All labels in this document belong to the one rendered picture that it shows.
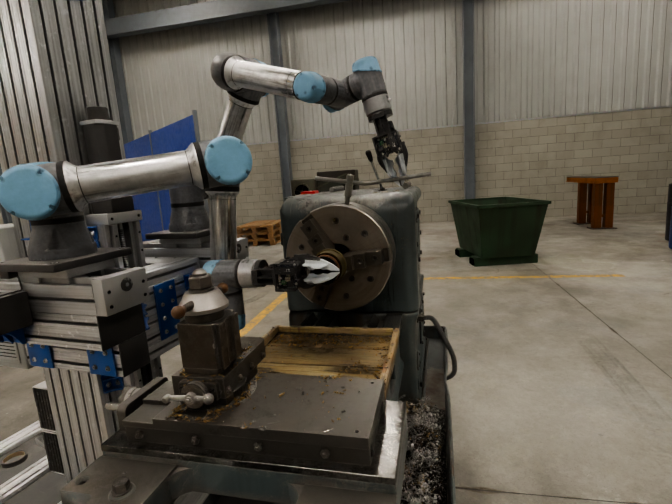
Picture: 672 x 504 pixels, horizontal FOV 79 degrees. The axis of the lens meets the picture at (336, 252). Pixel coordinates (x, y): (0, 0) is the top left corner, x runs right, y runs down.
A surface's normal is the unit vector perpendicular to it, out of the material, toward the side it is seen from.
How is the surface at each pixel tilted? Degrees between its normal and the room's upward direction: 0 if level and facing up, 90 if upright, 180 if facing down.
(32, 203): 91
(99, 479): 0
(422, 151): 90
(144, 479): 0
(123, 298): 90
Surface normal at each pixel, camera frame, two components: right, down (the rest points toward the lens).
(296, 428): -0.07, -0.98
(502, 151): -0.20, 0.18
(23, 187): 0.24, 0.17
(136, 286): 0.94, 0.00
